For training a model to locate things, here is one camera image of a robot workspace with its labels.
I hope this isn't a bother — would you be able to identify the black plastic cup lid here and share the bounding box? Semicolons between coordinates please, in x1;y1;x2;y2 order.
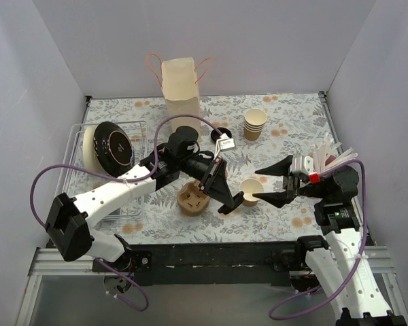
210;127;232;143
218;191;244;215

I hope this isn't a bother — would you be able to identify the brown paper cup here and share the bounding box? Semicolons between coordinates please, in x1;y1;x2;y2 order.
240;178;264;207

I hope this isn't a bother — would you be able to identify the brown cardboard cup carrier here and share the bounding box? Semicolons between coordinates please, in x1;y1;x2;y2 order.
177;180;210;217

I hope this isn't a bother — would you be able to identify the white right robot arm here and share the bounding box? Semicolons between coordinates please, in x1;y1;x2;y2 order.
254;156;407;325

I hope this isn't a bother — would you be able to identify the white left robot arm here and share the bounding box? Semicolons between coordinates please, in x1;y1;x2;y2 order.
45;126;241;272

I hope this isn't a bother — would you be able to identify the beige paper takeout bag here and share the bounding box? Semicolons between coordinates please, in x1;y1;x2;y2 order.
146;53;213;136

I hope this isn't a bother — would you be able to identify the floral table mat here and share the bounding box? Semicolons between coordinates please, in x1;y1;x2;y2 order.
81;94;335;244

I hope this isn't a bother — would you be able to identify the stack of brown paper cups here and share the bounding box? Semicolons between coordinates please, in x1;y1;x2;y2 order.
244;108;267;141

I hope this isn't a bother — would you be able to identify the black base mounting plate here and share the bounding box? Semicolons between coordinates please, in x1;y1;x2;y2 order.
91;240;337;287

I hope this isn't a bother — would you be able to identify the black round plate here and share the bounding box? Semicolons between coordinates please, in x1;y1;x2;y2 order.
93;122;135;177

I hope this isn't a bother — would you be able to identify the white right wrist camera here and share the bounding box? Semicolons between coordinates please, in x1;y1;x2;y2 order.
289;156;320;183

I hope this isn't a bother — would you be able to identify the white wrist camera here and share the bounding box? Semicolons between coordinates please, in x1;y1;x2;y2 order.
214;133;235;160
289;156;320;183

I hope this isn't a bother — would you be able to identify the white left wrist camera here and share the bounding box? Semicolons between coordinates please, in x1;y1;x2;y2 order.
214;133;235;160

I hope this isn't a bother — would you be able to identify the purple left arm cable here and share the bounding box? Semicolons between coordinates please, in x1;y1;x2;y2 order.
31;114;225;312

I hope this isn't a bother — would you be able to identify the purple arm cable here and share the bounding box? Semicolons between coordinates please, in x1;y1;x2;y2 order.
268;159;367;321
31;114;225;312

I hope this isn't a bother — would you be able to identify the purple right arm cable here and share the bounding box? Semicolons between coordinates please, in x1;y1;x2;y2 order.
268;159;367;321

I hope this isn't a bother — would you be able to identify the white wire dish rack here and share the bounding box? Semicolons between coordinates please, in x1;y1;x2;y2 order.
55;120;148;223

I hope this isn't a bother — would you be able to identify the aluminium frame rail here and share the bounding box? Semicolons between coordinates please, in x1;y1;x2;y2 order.
16;246;408;325

